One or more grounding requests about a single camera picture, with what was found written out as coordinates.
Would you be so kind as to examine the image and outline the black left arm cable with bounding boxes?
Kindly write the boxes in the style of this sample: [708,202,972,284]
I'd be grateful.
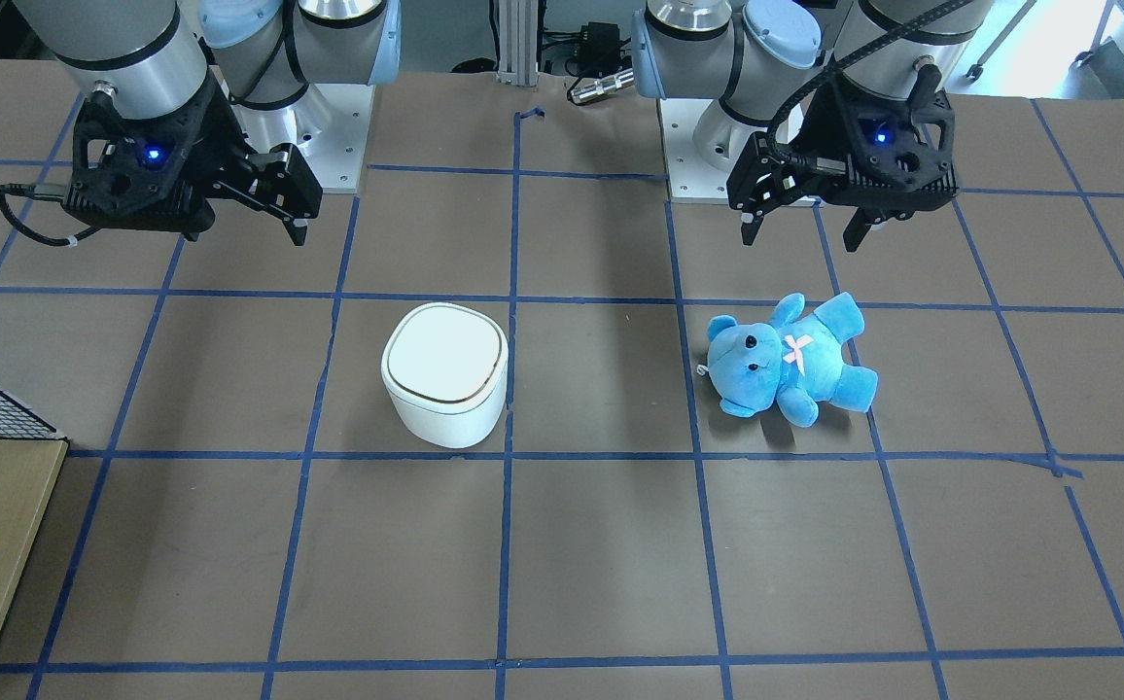
[767,0,976,178]

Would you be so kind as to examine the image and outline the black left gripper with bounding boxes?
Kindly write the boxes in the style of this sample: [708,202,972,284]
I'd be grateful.
[727,70,961,252]

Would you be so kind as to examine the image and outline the white trash can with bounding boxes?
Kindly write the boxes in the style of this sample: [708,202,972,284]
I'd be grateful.
[380,302,509,449]

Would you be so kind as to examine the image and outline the blue teddy bear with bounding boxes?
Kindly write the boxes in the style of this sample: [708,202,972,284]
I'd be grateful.
[696,292,879,427]

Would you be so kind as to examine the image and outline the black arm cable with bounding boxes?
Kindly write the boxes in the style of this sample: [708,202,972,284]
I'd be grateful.
[767,0,976,178]
[0,184,106,248]

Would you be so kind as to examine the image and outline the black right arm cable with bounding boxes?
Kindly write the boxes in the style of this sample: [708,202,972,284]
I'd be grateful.
[0,184,106,248]

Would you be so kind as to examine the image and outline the silver metal connector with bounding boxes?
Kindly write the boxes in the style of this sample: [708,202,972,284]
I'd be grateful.
[566,69,636,107]

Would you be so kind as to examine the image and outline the aluminium frame post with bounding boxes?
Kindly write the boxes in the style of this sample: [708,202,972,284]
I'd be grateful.
[495,1,541,88]

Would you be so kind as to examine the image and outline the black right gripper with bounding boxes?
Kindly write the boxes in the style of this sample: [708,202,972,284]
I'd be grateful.
[67,75,323,245]

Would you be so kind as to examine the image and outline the black power adapter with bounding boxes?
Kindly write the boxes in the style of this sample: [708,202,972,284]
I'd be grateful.
[575,21,620,67]

